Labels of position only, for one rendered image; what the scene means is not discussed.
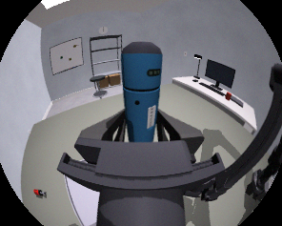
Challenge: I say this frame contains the white shallow rectangular tray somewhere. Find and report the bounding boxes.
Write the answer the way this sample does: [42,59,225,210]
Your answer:
[64,175,100,226]

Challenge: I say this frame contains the dark blue electric nut driver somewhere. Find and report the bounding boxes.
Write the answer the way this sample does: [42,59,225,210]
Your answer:
[121,42,163,142]

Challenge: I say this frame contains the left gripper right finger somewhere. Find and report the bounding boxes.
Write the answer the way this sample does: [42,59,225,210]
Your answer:
[156,109,205,154]

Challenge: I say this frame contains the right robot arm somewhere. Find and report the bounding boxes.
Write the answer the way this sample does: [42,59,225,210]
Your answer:
[183,64,282,202]

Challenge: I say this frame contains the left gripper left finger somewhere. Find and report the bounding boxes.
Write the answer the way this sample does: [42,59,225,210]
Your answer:
[78,109,126,141]

